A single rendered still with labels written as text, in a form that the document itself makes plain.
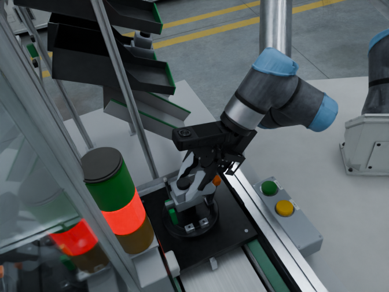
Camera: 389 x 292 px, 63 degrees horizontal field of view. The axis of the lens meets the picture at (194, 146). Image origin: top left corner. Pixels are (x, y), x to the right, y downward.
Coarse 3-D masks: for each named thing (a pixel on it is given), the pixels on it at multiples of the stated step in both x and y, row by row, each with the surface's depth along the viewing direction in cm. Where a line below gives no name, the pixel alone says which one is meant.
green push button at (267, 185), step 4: (264, 184) 84; (268, 184) 84; (272, 184) 83; (264, 188) 83; (268, 188) 83; (272, 188) 82; (276, 188) 82; (264, 192) 83; (268, 192) 82; (272, 192) 82
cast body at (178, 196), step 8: (176, 184) 72; (184, 184) 70; (176, 192) 70; (184, 192) 70; (176, 200) 73; (184, 200) 72; (192, 200) 73; (200, 200) 74; (168, 208) 74; (176, 208) 73; (184, 208) 74
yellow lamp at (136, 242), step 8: (144, 224) 41; (136, 232) 40; (144, 232) 41; (152, 232) 44; (120, 240) 40; (128, 240) 40; (136, 240) 41; (144, 240) 42; (152, 240) 44; (128, 248) 42; (136, 248) 42; (144, 248) 43
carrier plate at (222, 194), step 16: (192, 176) 89; (160, 192) 86; (224, 192) 84; (160, 208) 83; (224, 208) 80; (240, 208) 80; (160, 224) 79; (224, 224) 77; (240, 224) 77; (160, 240) 76; (176, 240) 76; (208, 240) 75; (224, 240) 74; (240, 240) 74; (176, 256) 73; (192, 256) 72; (208, 256) 72
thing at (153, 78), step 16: (64, 32) 77; (80, 32) 77; (96, 32) 78; (64, 48) 79; (80, 48) 80; (96, 48) 81; (64, 64) 69; (80, 64) 70; (96, 64) 70; (128, 64) 85; (144, 64) 87; (160, 64) 88; (64, 80) 71; (80, 80) 72; (96, 80) 73; (112, 80) 74; (128, 80) 75; (144, 80) 81; (160, 80) 84
